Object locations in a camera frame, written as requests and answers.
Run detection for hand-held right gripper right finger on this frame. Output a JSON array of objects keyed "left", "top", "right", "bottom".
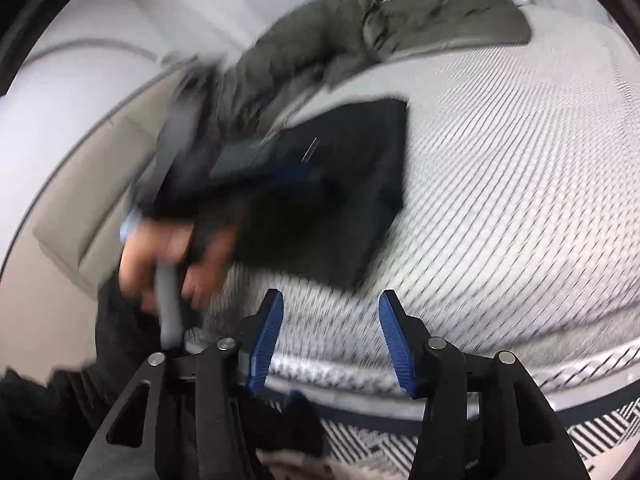
[{"left": 378, "top": 290, "right": 591, "bottom": 480}]

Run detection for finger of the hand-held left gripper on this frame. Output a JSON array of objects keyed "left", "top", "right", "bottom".
[{"left": 212, "top": 132, "right": 328, "bottom": 188}]

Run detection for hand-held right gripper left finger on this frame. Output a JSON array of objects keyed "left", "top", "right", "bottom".
[{"left": 75, "top": 289, "right": 284, "bottom": 480}]

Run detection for black pants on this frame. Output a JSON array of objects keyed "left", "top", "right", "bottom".
[{"left": 190, "top": 97, "right": 408, "bottom": 291}]

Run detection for person's left forearm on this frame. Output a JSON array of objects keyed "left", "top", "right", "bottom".
[{"left": 0, "top": 272, "right": 201, "bottom": 461}]

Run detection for person's left hand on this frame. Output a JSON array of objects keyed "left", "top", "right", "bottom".
[{"left": 117, "top": 220, "right": 242, "bottom": 313}]

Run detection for beige padded headboard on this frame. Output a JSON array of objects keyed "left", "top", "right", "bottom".
[{"left": 0, "top": 40, "right": 221, "bottom": 361}]

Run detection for grey duvet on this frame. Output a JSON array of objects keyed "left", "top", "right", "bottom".
[{"left": 200, "top": 0, "right": 531, "bottom": 136}]

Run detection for black white patterned rug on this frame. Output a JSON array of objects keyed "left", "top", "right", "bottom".
[{"left": 320, "top": 400, "right": 640, "bottom": 480}]

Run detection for white textured mattress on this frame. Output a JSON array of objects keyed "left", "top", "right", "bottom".
[{"left": 200, "top": 5, "right": 640, "bottom": 396}]

